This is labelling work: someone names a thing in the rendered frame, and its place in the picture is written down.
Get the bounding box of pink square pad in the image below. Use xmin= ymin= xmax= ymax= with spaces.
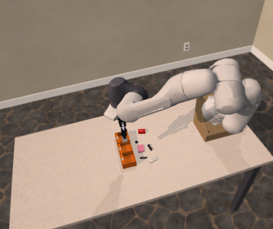
xmin=137 ymin=145 xmax=144 ymax=152

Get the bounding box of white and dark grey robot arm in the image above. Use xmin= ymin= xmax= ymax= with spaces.
xmin=104 ymin=59 xmax=263 ymax=134

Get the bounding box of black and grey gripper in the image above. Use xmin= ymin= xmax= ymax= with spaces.
xmin=117 ymin=118 xmax=127 ymax=142

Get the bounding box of red nine-volt battery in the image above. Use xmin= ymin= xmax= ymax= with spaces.
xmin=138 ymin=129 xmax=146 ymax=134

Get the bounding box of orange three-compartment bin rack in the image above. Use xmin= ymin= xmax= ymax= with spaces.
xmin=115 ymin=131 xmax=137 ymax=169

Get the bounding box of white domino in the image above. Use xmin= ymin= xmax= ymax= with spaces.
xmin=148 ymin=157 xmax=157 ymax=163

